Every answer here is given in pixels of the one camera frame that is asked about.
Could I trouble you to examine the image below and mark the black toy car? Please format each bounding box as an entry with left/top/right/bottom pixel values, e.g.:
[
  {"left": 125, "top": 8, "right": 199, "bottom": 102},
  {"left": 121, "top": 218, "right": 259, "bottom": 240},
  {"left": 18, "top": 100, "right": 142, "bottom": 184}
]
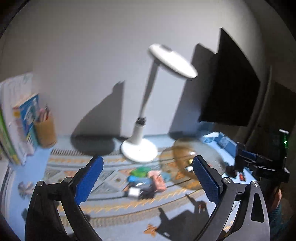
[{"left": 125, "top": 184, "right": 156, "bottom": 200}]

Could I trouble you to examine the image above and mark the green toy piece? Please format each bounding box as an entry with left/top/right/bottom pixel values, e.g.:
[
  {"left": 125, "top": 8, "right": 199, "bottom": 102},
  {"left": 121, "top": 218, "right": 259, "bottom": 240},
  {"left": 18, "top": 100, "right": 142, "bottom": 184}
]
[{"left": 129, "top": 167, "right": 151, "bottom": 178}]

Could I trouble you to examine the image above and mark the brown pencil holder cup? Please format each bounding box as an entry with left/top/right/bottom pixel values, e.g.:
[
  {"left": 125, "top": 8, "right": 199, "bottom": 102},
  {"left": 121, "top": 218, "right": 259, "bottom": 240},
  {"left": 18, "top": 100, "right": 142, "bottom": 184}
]
[{"left": 34, "top": 115, "right": 57, "bottom": 148}]

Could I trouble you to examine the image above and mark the patterned table mat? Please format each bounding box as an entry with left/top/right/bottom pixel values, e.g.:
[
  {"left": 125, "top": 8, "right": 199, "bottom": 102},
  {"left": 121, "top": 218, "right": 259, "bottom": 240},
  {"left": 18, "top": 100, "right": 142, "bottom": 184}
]
[{"left": 41, "top": 146, "right": 239, "bottom": 241}]

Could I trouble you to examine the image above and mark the blue rectangular box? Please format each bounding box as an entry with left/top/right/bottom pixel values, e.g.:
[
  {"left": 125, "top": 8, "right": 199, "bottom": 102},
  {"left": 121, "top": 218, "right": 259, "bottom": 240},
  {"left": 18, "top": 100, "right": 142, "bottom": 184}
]
[{"left": 127, "top": 176, "right": 152, "bottom": 185}]

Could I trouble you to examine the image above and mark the stack of books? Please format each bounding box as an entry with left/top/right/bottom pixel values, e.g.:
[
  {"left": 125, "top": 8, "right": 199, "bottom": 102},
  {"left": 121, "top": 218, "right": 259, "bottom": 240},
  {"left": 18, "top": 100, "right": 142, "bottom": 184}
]
[{"left": 1, "top": 73, "right": 39, "bottom": 165}]

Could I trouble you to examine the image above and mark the right hand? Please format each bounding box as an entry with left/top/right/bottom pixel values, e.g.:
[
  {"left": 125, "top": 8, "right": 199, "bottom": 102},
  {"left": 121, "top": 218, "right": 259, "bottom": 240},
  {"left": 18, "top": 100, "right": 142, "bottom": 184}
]
[{"left": 269, "top": 189, "right": 282, "bottom": 211}]

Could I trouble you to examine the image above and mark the blue white tissue box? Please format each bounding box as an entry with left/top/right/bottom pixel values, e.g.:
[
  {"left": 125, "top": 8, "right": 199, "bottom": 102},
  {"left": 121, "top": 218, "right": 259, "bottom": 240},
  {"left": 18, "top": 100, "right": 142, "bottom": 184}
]
[{"left": 200, "top": 132, "right": 237, "bottom": 157}]

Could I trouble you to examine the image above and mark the white desk lamp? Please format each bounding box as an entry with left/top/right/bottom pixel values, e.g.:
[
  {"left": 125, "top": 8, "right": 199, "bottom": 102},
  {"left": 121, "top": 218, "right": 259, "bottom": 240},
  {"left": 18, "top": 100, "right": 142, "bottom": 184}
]
[{"left": 120, "top": 43, "right": 199, "bottom": 163}]

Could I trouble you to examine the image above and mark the amber ribbed glass bowl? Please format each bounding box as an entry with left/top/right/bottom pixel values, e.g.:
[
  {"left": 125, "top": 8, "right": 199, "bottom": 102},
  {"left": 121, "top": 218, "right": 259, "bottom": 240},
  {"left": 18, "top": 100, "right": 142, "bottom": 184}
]
[{"left": 159, "top": 138, "right": 227, "bottom": 190}]

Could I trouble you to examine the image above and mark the orange black batteries pack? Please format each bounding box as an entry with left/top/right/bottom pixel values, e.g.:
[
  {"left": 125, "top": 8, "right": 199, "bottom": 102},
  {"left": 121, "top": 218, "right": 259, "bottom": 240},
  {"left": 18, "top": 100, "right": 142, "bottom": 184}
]
[{"left": 239, "top": 172, "right": 246, "bottom": 182}]

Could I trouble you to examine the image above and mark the black monitor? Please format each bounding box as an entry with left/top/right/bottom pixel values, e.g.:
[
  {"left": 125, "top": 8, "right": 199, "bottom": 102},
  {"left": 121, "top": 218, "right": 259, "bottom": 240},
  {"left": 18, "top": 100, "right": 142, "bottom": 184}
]
[{"left": 199, "top": 28, "right": 260, "bottom": 126}]

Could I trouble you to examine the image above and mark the pink eraser block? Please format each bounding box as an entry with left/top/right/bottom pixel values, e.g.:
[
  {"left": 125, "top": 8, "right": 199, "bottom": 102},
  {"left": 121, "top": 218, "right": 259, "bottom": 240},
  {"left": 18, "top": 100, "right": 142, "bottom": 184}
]
[{"left": 147, "top": 171, "right": 166, "bottom": 192}]

